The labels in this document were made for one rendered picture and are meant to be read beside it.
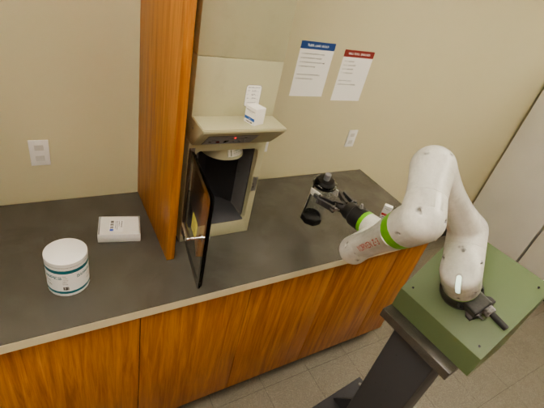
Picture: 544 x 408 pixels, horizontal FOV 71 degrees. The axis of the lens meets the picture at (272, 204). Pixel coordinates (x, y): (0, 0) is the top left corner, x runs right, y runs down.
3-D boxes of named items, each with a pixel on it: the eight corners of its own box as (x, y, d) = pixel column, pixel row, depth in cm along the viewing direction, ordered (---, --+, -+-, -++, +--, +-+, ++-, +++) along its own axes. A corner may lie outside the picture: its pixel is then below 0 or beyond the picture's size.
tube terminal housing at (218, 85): (162, 207, 178) (172, 33, 135) (226, 199, 194) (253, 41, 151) (179, 242, 161) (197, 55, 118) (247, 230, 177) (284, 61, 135)
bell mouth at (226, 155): (193, 140, 157) (194, 128, 154) (232, 138, 166) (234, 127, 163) (209, 162, 146) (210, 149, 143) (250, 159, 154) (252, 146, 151)
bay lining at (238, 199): (170, 193, 175) (176, 122, 155) (223, 188, 188) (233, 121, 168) (188, 227, 158) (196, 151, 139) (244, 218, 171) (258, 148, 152)
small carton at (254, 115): (243, 120, 136) (246, 104, 132) (253, 118, 139) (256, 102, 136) (253, 126, 133) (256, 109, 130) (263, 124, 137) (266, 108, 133)
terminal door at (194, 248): (184, 235, 158) (193, 149, 136) (199, 291, 135) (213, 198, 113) (182, 235, 157) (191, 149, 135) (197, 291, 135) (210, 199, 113)
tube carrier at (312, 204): (295, 211, 180) (308, 176, 166) (313, 206, 186) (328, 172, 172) (308, 227, 174) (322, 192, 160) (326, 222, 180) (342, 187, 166)
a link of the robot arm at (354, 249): (422, 237, 113) (401, 206, 115) (394, 256, 109) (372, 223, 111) (367, 257, 147) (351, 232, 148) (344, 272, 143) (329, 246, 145)
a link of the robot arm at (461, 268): (484, 265, 138) (486, 245, 123) (479, 307, 132) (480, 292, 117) (445, 258, 144) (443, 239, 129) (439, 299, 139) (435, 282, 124)
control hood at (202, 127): (188, 142, 135) (191, 116, 129) (267, 138, 151) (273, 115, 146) (199, 158, 127) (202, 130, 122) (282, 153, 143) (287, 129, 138)
